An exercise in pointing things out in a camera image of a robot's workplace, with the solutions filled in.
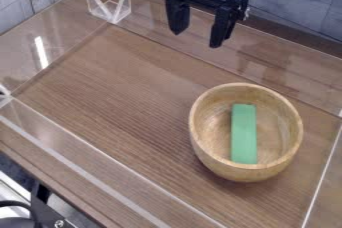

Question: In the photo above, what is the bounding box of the wooden bowl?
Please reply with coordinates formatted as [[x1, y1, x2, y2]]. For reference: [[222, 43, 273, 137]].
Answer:
[[189, 83, 304, 182]]

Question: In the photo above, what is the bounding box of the clear acrylic corner bracket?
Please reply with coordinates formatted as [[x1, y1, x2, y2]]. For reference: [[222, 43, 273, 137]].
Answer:
[[87, 0, 132, 24]]

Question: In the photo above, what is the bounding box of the green stick block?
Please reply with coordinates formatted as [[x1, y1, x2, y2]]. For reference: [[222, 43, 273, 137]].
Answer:
[[232, 104, 258, 164]]

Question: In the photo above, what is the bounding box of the black table frame bracket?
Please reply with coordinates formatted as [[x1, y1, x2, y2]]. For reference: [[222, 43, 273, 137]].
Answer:
[[0, 181, 86, 228]]

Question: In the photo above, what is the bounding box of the clear acrylic tray wall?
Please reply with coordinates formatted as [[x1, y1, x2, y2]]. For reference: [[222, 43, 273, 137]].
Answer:
[[0, 0, 342, 228]]

